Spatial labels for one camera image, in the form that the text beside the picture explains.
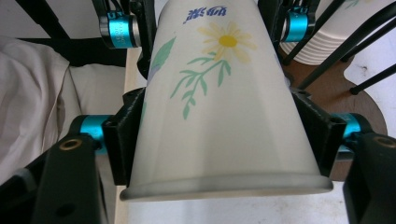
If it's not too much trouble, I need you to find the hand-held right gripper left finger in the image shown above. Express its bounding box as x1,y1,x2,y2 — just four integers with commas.
74,88,147,187

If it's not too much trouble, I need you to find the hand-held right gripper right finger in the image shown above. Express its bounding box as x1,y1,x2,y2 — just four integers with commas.
290,88,372,177

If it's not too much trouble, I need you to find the stack of white paper cups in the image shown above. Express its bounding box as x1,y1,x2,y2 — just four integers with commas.
279,0,396,66

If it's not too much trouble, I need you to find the white floral paper cup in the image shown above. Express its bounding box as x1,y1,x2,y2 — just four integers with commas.
120,0,334,203

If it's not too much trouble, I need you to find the beige cloth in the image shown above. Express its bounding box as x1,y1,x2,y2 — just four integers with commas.
0,35,127,185

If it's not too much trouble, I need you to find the black metal frame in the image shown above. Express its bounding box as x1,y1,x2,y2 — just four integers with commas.
15,0,129,68

